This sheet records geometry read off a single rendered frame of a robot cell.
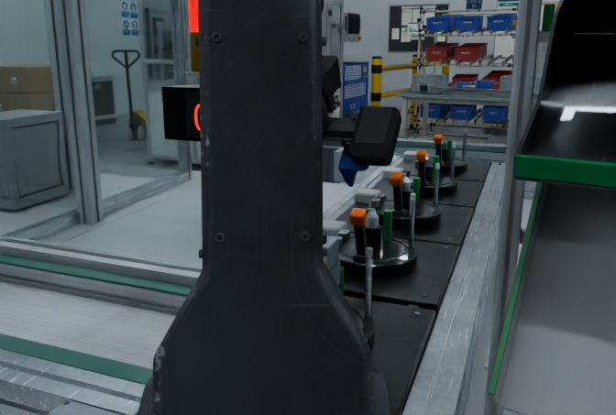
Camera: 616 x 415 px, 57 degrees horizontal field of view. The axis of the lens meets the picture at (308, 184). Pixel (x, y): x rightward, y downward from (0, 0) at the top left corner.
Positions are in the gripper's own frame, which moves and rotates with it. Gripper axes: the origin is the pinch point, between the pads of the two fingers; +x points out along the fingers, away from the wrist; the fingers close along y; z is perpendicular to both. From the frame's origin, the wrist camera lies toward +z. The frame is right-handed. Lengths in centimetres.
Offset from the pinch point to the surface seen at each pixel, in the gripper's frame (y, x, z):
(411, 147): 17, 111, 91
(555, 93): -23.1, -2.5, 8.4
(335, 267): -2.1, 9.1, -7.6
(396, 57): 232, 735, 807
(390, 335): -8.0, 16.9, -11.5
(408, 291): -7.6, 25.3, -2.1
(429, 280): -9.7, 28.5, 1.5
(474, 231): -13, 48, 22
